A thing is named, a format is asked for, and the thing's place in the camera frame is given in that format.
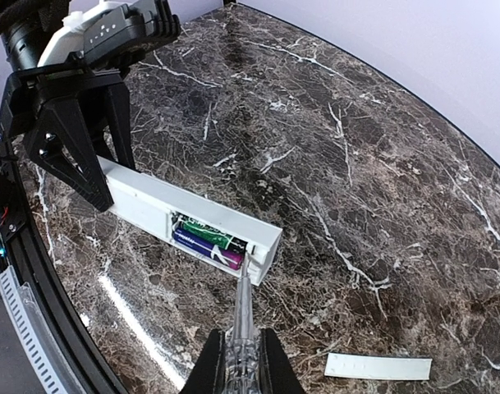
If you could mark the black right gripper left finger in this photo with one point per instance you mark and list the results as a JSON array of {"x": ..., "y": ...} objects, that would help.
[{"x": 208, "y": 374}]

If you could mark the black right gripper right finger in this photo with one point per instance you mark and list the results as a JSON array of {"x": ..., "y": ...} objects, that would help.
[{"x": 275, "y": 372}]

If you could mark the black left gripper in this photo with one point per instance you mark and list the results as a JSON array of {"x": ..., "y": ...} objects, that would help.
[{"x": 59, "y": 141}]

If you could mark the grey pen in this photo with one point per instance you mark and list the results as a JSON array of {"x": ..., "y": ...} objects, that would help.
[{"x": 242, "y": 355}]

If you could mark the white battery cover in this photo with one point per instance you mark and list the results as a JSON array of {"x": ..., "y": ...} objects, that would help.
[{"x": 377, "y": 368}]

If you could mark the blue purple battery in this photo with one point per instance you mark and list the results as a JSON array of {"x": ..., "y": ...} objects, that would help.
[{"x": 208, "y": 249}]

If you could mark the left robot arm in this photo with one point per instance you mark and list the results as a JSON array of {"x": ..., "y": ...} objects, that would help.
[{"x": 24, "y": 41}]

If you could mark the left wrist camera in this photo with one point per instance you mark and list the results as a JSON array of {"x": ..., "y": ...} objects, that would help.
[{"x": 124, "y": 35}]

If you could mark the black front rail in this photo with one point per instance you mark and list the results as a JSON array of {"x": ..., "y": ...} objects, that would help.
[{"x": 26, "y": 253}]

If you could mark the white cable duct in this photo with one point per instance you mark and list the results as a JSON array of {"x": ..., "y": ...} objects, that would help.
[{"x": 50, "y": 367}]

